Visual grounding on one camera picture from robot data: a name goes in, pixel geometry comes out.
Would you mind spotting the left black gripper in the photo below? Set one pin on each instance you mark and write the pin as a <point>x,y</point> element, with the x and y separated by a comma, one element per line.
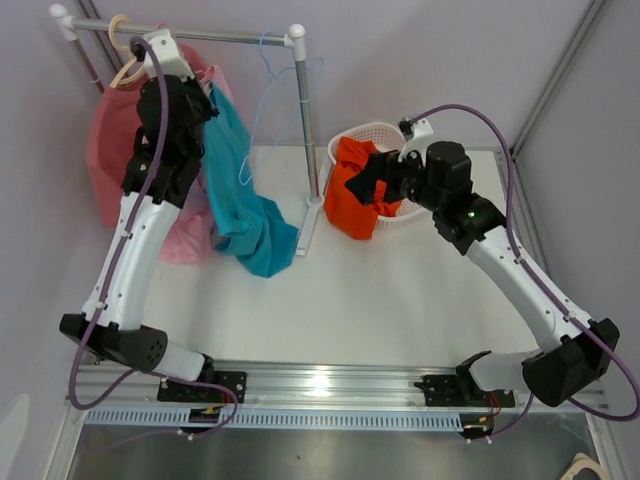
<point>207,111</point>

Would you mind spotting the orange t shirt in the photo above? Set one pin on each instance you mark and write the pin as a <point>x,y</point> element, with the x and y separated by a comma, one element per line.
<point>342,208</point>

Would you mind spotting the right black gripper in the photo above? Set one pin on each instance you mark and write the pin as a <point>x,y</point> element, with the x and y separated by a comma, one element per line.
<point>381,167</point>

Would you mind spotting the blue wire hanger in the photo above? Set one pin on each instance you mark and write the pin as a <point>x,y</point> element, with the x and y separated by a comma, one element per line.
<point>265,100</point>

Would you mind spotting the pink t shirt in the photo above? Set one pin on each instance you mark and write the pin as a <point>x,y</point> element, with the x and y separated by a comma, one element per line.
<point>189,238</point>

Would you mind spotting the aluminium frame post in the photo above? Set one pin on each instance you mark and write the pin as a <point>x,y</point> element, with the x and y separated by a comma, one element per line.
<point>560,71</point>
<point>102,40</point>

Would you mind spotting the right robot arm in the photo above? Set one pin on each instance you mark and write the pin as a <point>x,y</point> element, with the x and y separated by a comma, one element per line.
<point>571,344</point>

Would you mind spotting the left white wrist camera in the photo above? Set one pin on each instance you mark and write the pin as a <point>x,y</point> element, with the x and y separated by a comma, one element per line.
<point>170,58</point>

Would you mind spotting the teal t shirt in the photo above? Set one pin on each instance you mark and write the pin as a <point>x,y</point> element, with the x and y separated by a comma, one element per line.
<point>248,227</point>

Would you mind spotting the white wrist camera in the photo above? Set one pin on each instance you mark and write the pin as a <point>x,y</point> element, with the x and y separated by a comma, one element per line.
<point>170,58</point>
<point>417,135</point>

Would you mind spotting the right aluminium frame post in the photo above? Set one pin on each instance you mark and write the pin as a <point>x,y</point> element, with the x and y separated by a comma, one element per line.
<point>560,71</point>

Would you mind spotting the left aluminium frame post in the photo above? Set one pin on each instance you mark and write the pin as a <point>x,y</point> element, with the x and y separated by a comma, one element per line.
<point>102,40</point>

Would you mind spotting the beige hanger with red shirt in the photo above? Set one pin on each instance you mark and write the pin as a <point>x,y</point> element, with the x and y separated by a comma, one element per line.
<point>132,71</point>

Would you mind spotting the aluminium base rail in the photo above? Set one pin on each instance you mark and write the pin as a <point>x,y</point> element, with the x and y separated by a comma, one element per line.
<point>299,386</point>

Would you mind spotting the white slotted cable duct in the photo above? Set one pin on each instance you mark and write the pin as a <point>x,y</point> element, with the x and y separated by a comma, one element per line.
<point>203,418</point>

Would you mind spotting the white perforated plastic basket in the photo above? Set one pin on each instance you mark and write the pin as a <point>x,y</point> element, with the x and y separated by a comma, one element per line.
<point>385,137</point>

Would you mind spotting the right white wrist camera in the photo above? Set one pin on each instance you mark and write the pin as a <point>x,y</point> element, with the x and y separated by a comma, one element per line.
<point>417,135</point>

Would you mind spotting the beige hanger on floor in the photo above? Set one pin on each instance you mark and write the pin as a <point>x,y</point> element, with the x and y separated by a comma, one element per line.
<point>582,462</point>

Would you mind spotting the white metal clothes rack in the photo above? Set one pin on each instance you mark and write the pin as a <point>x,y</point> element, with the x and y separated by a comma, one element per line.
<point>294,40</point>

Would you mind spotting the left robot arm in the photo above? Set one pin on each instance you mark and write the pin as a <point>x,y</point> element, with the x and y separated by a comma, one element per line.
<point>166,161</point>

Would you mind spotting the dusty red t shirt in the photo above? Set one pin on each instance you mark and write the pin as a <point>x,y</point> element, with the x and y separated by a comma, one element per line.
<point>111,141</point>

